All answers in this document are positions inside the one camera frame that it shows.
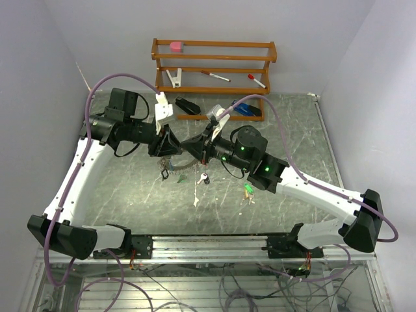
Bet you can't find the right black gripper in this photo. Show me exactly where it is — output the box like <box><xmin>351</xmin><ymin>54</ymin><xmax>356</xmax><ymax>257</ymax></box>
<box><xmin>180</xmin><ymin>123</ymin><xmax>252</xmax><ymax>172</ymax></box>

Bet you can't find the grey keyring disc with rings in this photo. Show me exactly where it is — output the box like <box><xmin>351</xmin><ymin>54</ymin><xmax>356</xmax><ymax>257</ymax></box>
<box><xmin>157</xmin><ymin>153</ymin><xmax>201</xmax><ymax>174</ymax></box>

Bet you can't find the black white key tag key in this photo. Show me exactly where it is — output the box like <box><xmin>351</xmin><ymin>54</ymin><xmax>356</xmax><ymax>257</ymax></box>
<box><xmin>197</xmin><ymin>173</ymin><xmax>210</xmax><ymax>185</ymax></box>

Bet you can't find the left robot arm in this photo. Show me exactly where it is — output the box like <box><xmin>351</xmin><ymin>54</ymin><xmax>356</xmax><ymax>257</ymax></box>
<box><xmin>27</xmin><ymin>88</ymin><xmax>181</xmax><ymax>260</ymax></box>

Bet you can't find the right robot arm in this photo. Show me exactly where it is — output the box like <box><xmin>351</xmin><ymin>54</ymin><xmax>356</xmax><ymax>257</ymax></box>
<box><xmin>181</xmin><ymin>125</ymin><xmax>382</xmax><ymax>257</ymax></box>

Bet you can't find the black key tag on disc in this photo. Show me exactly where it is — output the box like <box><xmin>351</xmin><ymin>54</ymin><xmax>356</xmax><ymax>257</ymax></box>
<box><xmin>161</xmin><ymin>169</ymin><xmax>169</xmax><ymax>181</ymax></box>

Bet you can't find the green key tag on disc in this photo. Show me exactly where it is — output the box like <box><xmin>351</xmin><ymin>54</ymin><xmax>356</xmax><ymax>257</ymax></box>
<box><xmin>177</xmin><ymin>174</ymin><xmax>187</xmax><ymax>183</ymax></box>

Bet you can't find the black stapler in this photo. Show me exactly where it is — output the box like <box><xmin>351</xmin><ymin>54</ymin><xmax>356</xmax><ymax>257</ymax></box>
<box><xmin>175</xmin><ymin>97</ymin><xmax>201</xmax><ymax>116</ymax></box>

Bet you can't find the blue stapler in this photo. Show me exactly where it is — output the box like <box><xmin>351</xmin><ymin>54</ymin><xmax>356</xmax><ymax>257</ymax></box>
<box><xmin>234</xmin><ymin>102</ymin><xmax>262</xmax><ymax>117</ymax></box>

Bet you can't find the white clip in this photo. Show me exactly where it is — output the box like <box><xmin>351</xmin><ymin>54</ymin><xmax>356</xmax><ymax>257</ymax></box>
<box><xmin>166</xmin><ymin>68</ymin><xmax>182</xmax><ymax>88</ymax></box>

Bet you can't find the green tag key bunch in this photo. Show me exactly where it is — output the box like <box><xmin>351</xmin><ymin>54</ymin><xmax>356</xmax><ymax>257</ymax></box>
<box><xmin>240</xmin><ymin>183</ymin><xmax>255</xmax><ymax>205</ymax></box>

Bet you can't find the red white marker left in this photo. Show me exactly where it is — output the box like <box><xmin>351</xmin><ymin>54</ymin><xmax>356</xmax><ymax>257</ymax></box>
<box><xmin>201</xmin><ymin>70</ymin><xmax>231</xmax><ymax>83</ymax></box>

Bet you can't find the red white marker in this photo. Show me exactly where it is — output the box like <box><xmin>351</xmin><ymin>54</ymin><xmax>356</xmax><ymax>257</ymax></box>
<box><xmin>201</xmin><ymin>70</ymin><xmax>231</xmax><ymax>83</ymax></box>
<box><xmin>248</xmin><ymin>74</ymin><xmax>267</xmax><ymax>88</ymax></box>

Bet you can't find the red white marker right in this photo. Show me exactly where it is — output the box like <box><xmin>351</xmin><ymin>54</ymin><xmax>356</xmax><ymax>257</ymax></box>
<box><xmin>248</xmin><ymin>74</ymin><xmax>267</xmax><ymax>88</ymax></box>

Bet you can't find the pink eraser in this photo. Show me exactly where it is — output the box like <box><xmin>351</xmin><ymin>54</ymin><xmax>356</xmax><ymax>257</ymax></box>
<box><xmin>170</xmin><ymin>41</ymin><xmax>184</xmax><ymax>53</ymax></box>

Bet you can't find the wooden shelf rack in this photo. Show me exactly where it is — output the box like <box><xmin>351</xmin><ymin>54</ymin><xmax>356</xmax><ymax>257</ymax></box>
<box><xmin>151</xmin><ymin>38</ymin><xmax>278</xmax><ymax>122</ymax></box>

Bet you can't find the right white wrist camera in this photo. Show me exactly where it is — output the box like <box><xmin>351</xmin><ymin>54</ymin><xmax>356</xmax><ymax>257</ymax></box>
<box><xmin>206</xmin><ymin>105</ymin><xmax>230</xmax><ymax>142</ymax></box>

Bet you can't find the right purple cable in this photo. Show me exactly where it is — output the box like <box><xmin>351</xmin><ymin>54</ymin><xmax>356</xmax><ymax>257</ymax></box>
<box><xmin>219</xmin><ymin>94</ymin><xmax>399</xmax><ymax>282</ymax></box>

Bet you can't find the purple cable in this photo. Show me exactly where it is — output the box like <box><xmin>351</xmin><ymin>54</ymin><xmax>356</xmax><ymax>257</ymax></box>
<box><xmin>44</xmin><ymin>73</ymin><xmax>163</xmax><ymax>312</ymax></box>
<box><xmin>219</xmin><ymin>94</ymin><xmax>399</xmax><ymax>282</ymax></box>

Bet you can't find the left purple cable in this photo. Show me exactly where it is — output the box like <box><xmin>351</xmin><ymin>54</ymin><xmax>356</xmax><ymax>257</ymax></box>
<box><xmin>44</xmin><ymin>73</ymin><xmax>163</xmax><ymax>312</ymax></box>

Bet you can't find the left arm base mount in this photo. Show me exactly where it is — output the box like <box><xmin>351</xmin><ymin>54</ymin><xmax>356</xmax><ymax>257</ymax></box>
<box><xmin>128</xmin><ymin>235</ymin><xmax>153</xmax><ymax>259</ymax></box>

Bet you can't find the aluminium rail frame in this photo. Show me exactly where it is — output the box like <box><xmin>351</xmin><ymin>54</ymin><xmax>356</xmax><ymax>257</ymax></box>
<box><xmin>35</xmin><ymin>234</ymin><xmax>378</xmax><ymax>264</ymax></box>

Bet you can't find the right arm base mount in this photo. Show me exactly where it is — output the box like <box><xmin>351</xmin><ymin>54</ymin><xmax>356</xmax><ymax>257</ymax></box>
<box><xmin>261</xmin><ymin>234</ymin><xmax>324</xmax><ymax>259</ymax></box>

